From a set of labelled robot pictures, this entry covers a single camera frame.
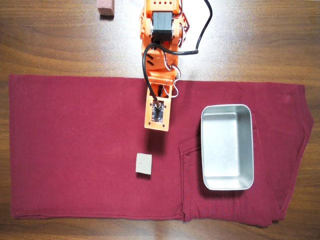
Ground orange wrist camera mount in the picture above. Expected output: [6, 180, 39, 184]
[143, 95, 173, 132]

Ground white and red servo wires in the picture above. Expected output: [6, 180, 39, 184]
[163, 3, 193, 99]

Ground folded fabric trousers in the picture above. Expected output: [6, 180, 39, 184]
[8, 74, 315, 228]

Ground pink sponge block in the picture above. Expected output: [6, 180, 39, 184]
[97, 0, 116, 18]

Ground small sponge cube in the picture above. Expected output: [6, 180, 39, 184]
[135, 152, 153, 176]

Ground rectangular metal tray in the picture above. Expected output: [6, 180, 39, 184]
[199, 103, 255, 192]

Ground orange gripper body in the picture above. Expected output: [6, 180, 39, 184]
[146, 69, 180, 99]

